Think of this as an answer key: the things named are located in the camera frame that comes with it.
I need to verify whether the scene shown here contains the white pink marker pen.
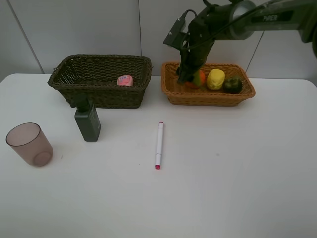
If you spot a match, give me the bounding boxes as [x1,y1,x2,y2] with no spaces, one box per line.
[155,121,164,170]

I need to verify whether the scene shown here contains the green red pear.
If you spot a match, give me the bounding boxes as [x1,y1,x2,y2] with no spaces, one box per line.
[192,70,206,89]

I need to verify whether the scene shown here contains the pink lotion bottle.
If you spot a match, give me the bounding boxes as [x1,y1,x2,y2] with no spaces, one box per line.
[117,75,134,87]

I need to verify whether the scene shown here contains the yellow lemon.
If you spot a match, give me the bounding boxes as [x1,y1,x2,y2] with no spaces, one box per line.
[206,69,225,90]

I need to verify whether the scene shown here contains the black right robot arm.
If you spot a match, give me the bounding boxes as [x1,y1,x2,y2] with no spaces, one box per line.
[164,0,317,84]

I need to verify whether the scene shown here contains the orange wicker basket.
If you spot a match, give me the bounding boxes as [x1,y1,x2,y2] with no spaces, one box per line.
[161,62,256,107]

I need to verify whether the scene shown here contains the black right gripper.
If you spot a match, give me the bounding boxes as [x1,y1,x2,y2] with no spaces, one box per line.
[176,37,215,84]

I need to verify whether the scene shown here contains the dark green pump bottle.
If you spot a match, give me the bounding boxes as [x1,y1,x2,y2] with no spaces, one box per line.
[74,95,101,142]

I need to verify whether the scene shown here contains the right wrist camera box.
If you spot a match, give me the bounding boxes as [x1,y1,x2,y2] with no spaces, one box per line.
[163,17,190,51]

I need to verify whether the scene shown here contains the dark brown wicker basket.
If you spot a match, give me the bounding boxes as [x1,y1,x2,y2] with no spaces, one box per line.
[48,54,152,109]

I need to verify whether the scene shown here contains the translucent pink plastic cup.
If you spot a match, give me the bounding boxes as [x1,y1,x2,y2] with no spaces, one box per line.
[5,122,53,167]

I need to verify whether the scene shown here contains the orange mandarin fruit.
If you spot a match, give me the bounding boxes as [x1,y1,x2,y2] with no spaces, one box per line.
[185,70,206,89]

